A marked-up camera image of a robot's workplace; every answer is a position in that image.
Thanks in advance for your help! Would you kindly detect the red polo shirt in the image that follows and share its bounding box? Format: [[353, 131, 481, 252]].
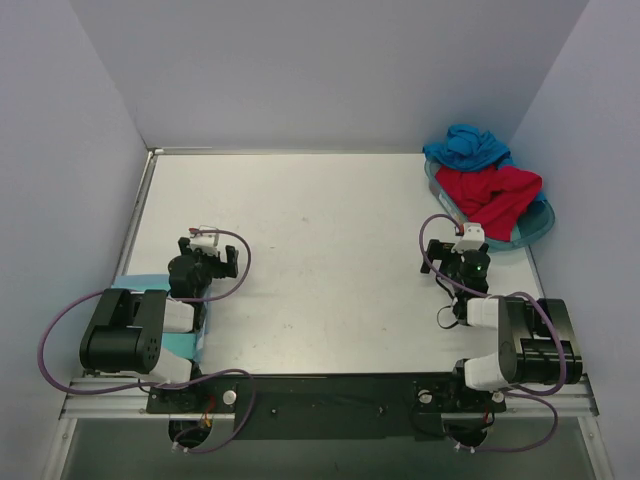
[[435, 165, 543, 242]]

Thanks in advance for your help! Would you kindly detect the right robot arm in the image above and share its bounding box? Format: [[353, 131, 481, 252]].
[[421, 239, 583, 409]]

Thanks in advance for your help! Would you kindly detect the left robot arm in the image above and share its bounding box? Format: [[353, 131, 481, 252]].
[[79, 234, 238, 412]]

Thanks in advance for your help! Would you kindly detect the teal plastic basket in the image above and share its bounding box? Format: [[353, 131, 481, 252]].
[[424, 157, 556, 252]]

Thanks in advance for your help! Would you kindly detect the folded light blue shirt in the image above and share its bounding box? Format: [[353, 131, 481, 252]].
[[112, 274, 208, 362]]

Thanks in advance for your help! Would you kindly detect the blue t shirt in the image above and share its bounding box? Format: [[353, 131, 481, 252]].
[[423, 124, 515, 173]]

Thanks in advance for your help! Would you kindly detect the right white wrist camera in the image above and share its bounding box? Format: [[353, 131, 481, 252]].
[[452, 222, 485, 253]]

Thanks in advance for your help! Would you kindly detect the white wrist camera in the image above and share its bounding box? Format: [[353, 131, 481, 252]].
[[189, 226, 219, 256], [452, 222, 485, 253]]

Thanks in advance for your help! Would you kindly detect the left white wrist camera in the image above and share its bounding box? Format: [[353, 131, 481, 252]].
[[189, 226, 219, 256]]

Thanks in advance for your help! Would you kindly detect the aluminium front rail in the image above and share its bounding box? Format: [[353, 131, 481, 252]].
[[60, 376, 599, 420]]

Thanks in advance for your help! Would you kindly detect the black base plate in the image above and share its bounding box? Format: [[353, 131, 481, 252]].
[[146, 373, 506, 440]]

